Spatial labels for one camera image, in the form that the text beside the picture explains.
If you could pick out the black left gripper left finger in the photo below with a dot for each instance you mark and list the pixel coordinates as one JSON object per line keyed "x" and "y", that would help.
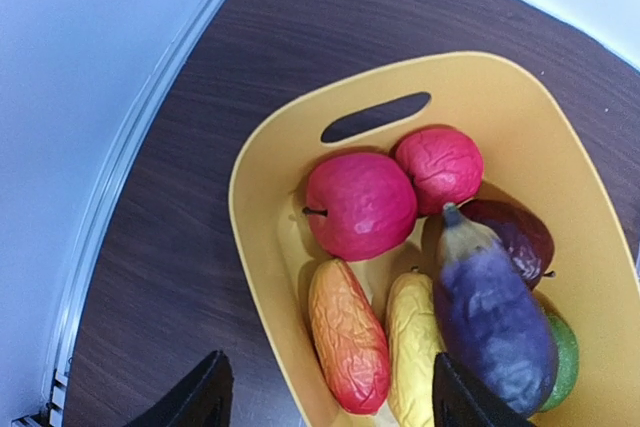
{"x": 202, "y": 398}

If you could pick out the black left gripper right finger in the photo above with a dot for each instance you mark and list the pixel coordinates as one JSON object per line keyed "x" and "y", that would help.
{"x": 459, "y": 398}

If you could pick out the purple toy eggplant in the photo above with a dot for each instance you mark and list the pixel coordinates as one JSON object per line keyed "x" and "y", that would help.
{"x": 488, "y": 318}

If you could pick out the yellow toy banana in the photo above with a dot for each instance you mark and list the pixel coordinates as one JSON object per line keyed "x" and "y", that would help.
{"x": 414, "y": 341}

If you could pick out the dark red toy fruit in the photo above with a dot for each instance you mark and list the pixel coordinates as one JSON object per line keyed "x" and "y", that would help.
{"x": 523, "y": 235}

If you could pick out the red toy apple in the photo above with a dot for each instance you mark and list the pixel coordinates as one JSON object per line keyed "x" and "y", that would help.
{"x": 360, "y": 205}
{"x": 443, "y": 164}

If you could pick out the yellow plastic basket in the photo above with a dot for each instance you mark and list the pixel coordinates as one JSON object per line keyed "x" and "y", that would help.
{"x": 532, "y": 156}

